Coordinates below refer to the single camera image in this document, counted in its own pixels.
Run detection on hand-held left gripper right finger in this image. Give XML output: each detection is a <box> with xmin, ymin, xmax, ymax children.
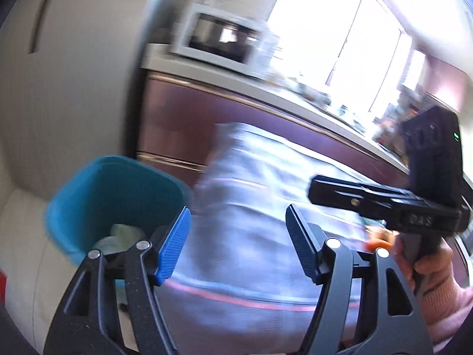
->
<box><xmin>285</xmin><ymin>204</ymin><xmax>434</xmax><ymax>355</ymax></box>

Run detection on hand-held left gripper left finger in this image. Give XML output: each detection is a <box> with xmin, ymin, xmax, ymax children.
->
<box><xmin>43</xmin><ymin>207</ymin><xmax>192</xmax><ymax>355</ymax></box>

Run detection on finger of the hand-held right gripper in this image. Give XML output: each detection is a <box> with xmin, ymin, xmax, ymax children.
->
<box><xmin>308</xmin><ymin>175</ymin><xmax>411</xmax><ymax>216</ymax></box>

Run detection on blue plastic bin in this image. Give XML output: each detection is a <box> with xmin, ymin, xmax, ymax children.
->
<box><xmin>45</xmin><ymin>155</ymin><xmax>193</xmax><ymax>289</ymax></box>

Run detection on person's right forearm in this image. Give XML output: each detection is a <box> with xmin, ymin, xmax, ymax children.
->
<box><xmin>421</xmin><ymin>255</ymin><xmax>473</xmax><ymax>345</ymax></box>

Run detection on person's right hand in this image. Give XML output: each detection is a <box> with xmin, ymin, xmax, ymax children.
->
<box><xmin>393</xmin><ymin>234</ymin><xmax>456</xmax><ymax>285</ymax></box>

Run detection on broken ceramic bowl shard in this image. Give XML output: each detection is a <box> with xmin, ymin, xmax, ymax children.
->
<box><xmin>92</xmin><ymin>236</ymin><xmax>113</xmax><ymax>256</ymax></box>
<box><xmin>110</xmin><ymin>224</ymin><xmax>148</xmax><ymax>248</ymax></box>

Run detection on small orange peel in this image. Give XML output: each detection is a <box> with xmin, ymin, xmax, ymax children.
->
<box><xmin>367</xmin><ymin>229</ymin><xmax>395</xmax><ymax>254</ymax></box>

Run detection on checkered blue tablecloth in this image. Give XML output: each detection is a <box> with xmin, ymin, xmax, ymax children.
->
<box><xmin>155</xmin><ymin>122</ymin><xmax>411</xmax><ymax>355</ymax></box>

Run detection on purple kitchen cabinet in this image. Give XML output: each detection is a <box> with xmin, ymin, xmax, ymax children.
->
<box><xmin>137</xmin><ymin>70</ymin><xmax>412</xmax><ymax>193</ymax></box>

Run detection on kitchen window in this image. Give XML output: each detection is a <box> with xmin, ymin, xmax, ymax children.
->
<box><xmin>265</xmin><ymin>0</ymin><xmax>426</xmax><ymax>116</ymax></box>

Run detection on silver refrigerator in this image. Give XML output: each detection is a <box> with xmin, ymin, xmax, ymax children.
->
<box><xmin>0</xmin><ymin>0</ymin><xmax>158</xmax><ymax>208</ymax></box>

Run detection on white microwave oven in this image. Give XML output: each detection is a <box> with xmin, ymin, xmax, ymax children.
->
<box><xmin>170</xmin><ymin>2</ymin><xmax>275</xmax><ymax>78</ymax></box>

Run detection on purple wall cabinet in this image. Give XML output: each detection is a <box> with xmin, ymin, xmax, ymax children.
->
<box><xmin>425</xmin><ymin>55</ymin><xmax>472</xmax><ymax>116</ymax></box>

